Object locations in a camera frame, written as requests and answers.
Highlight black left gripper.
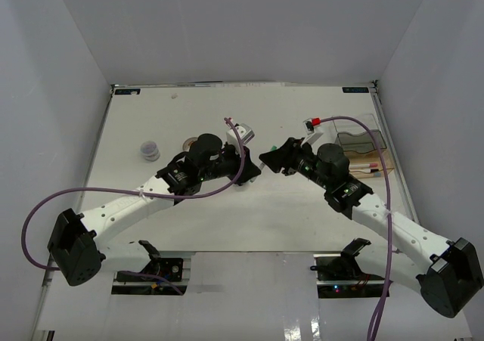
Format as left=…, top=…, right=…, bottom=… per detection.
left=200, top=141, right=261, bottom=186

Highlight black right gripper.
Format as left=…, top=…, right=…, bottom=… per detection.
left=259, top=138, right=331, bottom=191

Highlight green capped white marker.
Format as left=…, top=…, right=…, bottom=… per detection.
left=259, top=145, right=278, bottom=171

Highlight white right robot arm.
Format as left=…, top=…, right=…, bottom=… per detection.
left=259, top=138, right=483, bottom=318

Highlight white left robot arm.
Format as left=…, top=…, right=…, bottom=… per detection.
left=48, top=126, right=261, bottom=287

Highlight clear cup of paperclips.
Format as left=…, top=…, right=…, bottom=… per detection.
left=235, top=178, right=256, bottom=187

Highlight large clear tape roll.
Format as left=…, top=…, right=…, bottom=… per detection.
left=182, top=137, right=198, bottom=151

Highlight clear tiered desk organizer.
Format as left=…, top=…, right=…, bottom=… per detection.
left=330, top=113, right=394, bottom=178

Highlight blue label sticker right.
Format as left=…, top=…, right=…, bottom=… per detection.
left=342, top=86, right=369, bottom=94

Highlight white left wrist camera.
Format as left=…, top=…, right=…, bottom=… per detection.
left=225, top=122, right=255, bottom=147

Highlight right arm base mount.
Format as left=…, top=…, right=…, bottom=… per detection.
left=309, top=253, right=384, bottom=299

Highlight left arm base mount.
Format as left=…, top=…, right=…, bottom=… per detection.
left=111, top=258, right=191, bottom=296

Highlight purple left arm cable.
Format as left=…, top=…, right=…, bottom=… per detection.
left=20, top=116, right=245, bottom=271

